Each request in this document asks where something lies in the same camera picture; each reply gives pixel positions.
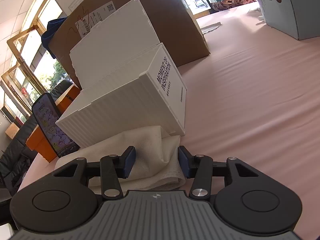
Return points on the woman in patterned shirt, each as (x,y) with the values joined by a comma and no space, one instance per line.
(228,4)

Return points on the large brown cardboard box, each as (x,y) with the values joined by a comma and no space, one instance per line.
(173,21)

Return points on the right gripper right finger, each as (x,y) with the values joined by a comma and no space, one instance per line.
(199,168)

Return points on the white ribbed storage box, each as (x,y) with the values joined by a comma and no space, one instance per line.
(128,80)

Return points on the black leather sofa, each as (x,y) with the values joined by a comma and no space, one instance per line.
(18,157)

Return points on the wall notice poster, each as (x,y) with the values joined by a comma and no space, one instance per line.
(74,5)

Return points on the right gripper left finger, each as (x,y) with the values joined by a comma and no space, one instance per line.
(114,167)

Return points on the beige cloth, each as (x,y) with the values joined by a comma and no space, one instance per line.
(156,166)

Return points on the smartphone with cartoon screen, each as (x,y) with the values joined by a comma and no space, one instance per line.
(46,114)

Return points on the orange cardboard box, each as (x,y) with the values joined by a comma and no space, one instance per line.
(37,140)

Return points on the blue cloth on box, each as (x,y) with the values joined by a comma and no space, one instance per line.
(52,27)

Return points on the light blue carton box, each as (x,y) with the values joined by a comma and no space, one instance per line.
(297,18)

